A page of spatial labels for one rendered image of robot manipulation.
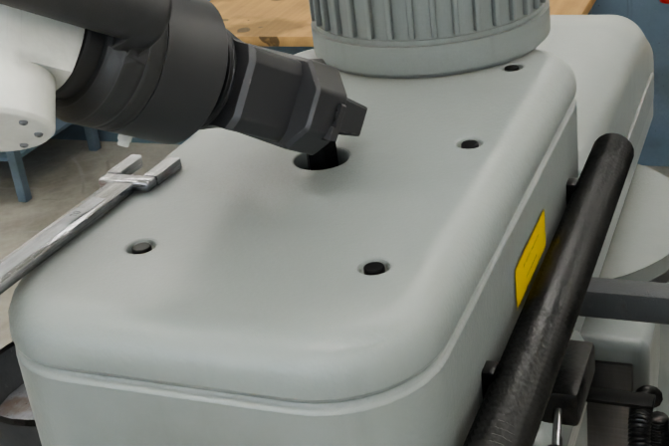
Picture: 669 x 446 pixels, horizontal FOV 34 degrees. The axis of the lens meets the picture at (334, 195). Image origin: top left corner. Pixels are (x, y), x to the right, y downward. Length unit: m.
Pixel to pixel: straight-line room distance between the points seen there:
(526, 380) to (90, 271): 0.25
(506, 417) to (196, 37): 0.27
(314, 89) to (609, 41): 0.75
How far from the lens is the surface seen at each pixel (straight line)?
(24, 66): 0.55
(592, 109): 1.18
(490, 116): 0.78
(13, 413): 3.15
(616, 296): 1.06
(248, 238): 0.64
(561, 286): 0.73
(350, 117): 0.72
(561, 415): 0.85
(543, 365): 0.66
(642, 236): 1.32
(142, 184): 0.73
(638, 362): 1.20
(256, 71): 0.63
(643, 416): 1.08
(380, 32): 0.86
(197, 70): 0.61
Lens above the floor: 2.17
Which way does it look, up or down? 25 degrees down
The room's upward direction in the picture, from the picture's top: 7 degrees counter-clockwise
